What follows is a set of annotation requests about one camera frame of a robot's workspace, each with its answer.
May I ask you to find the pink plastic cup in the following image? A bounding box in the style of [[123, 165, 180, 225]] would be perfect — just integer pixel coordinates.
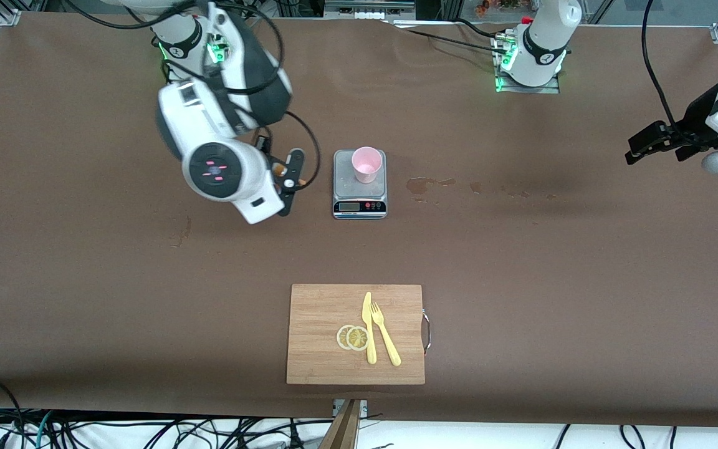
[[352, 147, 384, 184]]

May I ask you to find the brown table cover sheet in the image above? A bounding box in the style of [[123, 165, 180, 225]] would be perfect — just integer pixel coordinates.
[[0, 11, 718, 428]]

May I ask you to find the silver digital kitchen scale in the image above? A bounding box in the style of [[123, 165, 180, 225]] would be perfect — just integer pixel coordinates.
[[332, 149, 388, 220]]

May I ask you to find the white power strip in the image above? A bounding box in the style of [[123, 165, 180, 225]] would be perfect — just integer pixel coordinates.
[[342, 5, 394, 21]]

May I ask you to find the yellow plastic fork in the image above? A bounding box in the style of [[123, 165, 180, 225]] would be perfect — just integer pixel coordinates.
[[371, 302, 402, 367]]

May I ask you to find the yellow plastic knife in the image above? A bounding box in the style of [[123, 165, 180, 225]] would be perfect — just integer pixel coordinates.
[[362, 291, 377, 365]]

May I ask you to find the wooden cutting board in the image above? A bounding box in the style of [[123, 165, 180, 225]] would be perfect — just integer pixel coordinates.
[[286, 284, 426, 385]]

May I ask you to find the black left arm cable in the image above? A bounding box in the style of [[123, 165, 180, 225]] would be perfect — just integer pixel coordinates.
[[643, 0, 684, 135]]

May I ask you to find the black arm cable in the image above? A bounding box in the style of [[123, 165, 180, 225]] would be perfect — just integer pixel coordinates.
[[66, 0, 322, 191], [643, 0, 684, 135]]

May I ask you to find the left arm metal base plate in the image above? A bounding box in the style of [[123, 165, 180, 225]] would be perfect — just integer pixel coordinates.
[[495, 34, 560, 94]]

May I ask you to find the black cable on table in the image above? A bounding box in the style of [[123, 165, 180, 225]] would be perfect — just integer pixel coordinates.
[[390, 22, 504, 57]]

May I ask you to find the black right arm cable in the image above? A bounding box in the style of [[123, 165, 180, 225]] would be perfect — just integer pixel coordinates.
[[66, 0, 322, 191]]

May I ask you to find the teal floor cable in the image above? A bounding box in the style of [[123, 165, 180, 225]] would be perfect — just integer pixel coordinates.
[[19, 410, 54, 449]]

